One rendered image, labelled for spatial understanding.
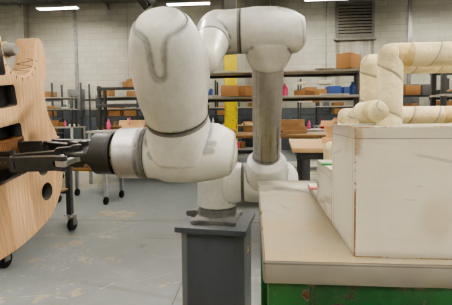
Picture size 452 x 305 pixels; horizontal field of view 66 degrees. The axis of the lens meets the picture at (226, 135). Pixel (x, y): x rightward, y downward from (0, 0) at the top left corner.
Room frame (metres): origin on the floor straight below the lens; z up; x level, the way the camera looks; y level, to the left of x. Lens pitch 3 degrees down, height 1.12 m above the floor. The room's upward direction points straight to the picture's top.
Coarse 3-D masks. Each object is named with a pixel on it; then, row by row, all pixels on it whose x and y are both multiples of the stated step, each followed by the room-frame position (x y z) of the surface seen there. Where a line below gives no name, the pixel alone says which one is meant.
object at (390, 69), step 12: (384, 60) 0.46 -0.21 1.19; (396, 60) 0.45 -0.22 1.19; (384, 72) 0.46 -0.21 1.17; (396, 72) 0.45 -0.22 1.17; (384, 84) 0.46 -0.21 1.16; (396, 84) 0.45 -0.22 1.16; (384, 96) 0.46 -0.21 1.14; (396, 96) 0.45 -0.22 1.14; (396, 108) 0.45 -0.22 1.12; (384, 120) 0.46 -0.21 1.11; (396, 120) 0.45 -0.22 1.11
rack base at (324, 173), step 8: (320, 160) 0.73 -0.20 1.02; (328, 160) 0.73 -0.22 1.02; (320, 168) 0.71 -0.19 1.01; (328, 168) 0.63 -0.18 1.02; (320, 176) 0.71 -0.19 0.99; (328, 176) 0.62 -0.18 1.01; (320, 184) 0.71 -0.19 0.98; (328, 184) 0.62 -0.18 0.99; (320, 192) 0.71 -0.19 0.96; (328, 192) 0.62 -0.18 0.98; (320, 200) 0.71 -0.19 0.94; (328, 200) 0.62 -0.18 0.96; (328, 208) 0.62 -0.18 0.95; (328, 216) 0.62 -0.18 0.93
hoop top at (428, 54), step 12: (384, 48) 0.46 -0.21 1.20; (396, 48) 0.46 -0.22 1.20; (408, 48) 0.45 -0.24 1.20; (420, 48) 0.45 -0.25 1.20; (432, 48) 0.45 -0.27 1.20; (444, 48) 0.45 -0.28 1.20; (408, 60) 0.46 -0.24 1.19; (420, 60) 0.45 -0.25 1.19; (432, 60) 0.45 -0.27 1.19; (444, 60) 0.45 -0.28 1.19
